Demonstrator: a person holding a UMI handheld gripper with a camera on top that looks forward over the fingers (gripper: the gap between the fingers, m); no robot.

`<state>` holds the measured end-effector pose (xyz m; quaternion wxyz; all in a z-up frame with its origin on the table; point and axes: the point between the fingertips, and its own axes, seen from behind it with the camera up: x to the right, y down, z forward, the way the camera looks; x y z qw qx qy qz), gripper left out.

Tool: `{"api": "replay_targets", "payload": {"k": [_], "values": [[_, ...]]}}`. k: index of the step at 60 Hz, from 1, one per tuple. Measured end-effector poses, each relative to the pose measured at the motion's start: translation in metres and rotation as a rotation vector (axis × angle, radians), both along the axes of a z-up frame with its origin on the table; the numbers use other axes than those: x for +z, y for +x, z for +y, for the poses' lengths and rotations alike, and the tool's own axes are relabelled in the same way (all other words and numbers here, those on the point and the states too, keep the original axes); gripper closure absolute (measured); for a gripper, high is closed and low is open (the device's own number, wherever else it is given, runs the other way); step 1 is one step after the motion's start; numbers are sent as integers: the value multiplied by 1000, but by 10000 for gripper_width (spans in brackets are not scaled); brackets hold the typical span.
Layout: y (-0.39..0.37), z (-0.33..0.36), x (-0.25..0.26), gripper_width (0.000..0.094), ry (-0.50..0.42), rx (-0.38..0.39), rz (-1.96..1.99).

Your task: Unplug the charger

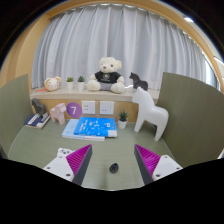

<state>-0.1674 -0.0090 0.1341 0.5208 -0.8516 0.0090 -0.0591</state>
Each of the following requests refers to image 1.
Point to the white wall socket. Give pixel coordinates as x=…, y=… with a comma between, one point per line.
x=107, y=108
x=88, y=107

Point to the small black charger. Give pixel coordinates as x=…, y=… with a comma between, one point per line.
x=114, y=168

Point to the black horse figurine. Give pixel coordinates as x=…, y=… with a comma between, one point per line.
x=138, y=82

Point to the light blue book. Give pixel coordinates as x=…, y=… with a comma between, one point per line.
x=68, y=131

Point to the small potted plant white pot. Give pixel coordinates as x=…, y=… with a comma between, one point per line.
x=81, y=85
x=70, y=84
x=122, y=123

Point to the beige window ledge shelf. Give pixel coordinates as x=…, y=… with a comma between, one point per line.
x=83, y=95

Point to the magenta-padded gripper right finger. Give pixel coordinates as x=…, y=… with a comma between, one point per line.
x=165, y=165

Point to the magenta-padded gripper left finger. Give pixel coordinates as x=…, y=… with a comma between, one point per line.
x=61, y=166

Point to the dark blue book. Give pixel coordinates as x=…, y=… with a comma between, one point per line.
x=35, y=121

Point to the cream teddy bear black shirt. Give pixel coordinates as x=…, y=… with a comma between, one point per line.
x=106, y=78

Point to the bright blue book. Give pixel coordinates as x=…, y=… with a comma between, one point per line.
x=95, y=126

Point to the green desk divider panel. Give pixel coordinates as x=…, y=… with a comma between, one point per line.
x=15, y=113
x=193, y=116

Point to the large white horse figurine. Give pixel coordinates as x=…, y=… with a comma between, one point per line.
x=148, y=111

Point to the ceiling lights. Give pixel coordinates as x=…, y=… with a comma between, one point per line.
x=188, y=19

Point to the light grey curtain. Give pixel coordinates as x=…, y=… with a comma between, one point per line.
x=126, y=40

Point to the purple round number sign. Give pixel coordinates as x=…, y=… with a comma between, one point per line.
x=74, y=110

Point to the grey horse figurine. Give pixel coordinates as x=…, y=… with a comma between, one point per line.
x=39, y=107

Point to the round lion plush toy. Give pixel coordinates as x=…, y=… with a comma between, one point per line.
x=52, y=84

